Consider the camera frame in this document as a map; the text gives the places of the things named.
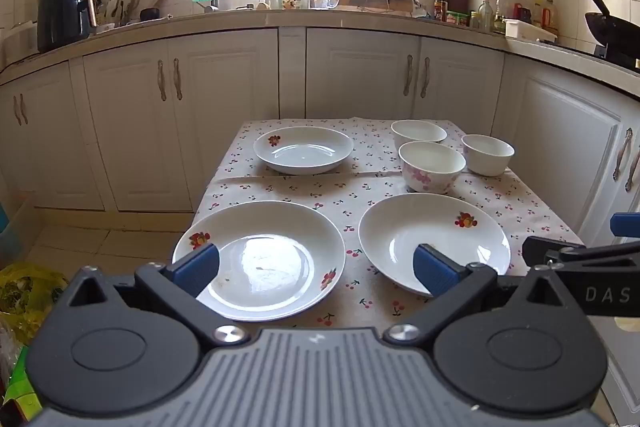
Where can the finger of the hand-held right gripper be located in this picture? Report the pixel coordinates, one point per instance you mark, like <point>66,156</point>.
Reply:
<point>550,249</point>
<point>627,225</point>

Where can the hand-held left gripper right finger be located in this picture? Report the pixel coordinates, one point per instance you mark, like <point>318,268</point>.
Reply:
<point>435,269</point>

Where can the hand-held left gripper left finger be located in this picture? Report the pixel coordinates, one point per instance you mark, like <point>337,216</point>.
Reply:
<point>197,264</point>

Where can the white fruit print plate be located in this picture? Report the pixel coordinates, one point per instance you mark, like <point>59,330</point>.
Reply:
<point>300,152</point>
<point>270,267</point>
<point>430,227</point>

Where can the white bowl with pink flowers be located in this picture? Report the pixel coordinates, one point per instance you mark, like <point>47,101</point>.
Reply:
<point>487,162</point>
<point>432,177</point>
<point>415,130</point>

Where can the white cabinet door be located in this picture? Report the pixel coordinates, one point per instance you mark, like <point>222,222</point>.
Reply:
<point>560,132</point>
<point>130,127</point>
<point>462,82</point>
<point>225,77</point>
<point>55,137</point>
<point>360,77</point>
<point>634,132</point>
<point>7,147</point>

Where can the cherry print tablecloth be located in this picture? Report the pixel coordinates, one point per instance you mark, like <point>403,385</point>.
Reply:
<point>320,192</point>

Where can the black gas stove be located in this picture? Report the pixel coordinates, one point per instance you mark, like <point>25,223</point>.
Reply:
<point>617,56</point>

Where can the yellow plastic bag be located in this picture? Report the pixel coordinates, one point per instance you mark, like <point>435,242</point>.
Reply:
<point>25,292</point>

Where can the dark metal wok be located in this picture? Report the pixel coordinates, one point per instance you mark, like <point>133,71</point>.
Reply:
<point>612,27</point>

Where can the green cardboard box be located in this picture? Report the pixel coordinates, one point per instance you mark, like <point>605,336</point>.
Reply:
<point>20,382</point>

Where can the white plastic tray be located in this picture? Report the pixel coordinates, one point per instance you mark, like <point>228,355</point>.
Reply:
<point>530,31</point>

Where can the yellow oil bottle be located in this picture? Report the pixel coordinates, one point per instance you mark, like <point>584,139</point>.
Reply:
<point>550,16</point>

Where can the red jar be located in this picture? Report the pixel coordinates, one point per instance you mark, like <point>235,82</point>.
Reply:
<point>522,11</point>

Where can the green oil bottle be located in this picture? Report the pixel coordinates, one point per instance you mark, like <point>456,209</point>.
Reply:
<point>500,12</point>

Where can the clear glass bottle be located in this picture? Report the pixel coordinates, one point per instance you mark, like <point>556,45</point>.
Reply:
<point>485,14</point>

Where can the small black bowl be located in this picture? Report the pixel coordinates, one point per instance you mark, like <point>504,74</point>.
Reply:
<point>149,14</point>

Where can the dark sauce bottle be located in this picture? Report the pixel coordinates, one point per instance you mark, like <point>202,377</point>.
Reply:
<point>440,7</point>

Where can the holder with kitchen utensils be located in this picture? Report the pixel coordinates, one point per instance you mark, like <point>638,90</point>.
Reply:
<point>130,4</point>

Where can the black air fryer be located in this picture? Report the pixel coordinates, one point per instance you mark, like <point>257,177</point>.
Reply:
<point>60,17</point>

